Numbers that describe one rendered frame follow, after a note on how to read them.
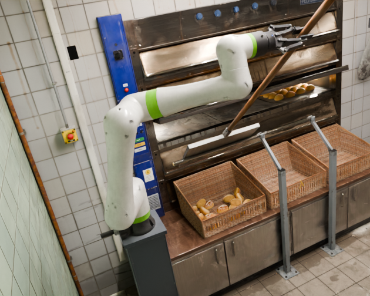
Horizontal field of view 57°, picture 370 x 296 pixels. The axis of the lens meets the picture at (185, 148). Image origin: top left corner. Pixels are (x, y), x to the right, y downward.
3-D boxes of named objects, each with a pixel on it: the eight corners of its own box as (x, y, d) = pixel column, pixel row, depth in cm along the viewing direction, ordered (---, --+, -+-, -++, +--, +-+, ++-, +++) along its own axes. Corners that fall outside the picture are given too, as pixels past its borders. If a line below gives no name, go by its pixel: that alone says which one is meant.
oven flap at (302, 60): (152, 113, 251) (144, 87, 250) (336, 62, 308) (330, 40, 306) (153, 112, 247) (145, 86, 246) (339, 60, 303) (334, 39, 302)
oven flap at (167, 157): (165, 174, 271) (157, 150, 270) (336, 116, 328) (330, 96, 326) (167, 175, 267) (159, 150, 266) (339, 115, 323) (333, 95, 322)
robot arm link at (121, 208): (99, 234, 139) (96, 110, 116) (113, 211, 154) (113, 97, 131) (130, 239, 138) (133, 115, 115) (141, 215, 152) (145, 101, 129)
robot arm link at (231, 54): (221, 34, 117) (207, 40, 127) (229, 70, 120) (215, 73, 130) (255, 27, 122) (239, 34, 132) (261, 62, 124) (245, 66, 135)
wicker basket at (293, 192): (237, 186, 303) (234, 158, 293) (288, 166, 322) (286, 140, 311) (272, 211, 261) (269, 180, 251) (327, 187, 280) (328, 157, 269)
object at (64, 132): (63, 142, 232) (59, 128, 229) (78, 138, 236) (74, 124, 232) (64, 145, 226) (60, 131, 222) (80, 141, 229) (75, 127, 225)
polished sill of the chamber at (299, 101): (156, 147, 269) (155, 143, 267) (330, 93, 325) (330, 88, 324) (158, 150, 263) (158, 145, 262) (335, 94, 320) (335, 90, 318)
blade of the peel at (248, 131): (260, 126, 236) (258, 123, 237) (189, 148, 218) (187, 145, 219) (241, 145, 268) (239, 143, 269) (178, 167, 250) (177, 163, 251)
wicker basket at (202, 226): (177, 209, 284) (171, 181, 274) (234, 187, 303) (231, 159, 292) (204, 240, 243) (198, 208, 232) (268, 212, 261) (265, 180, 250)
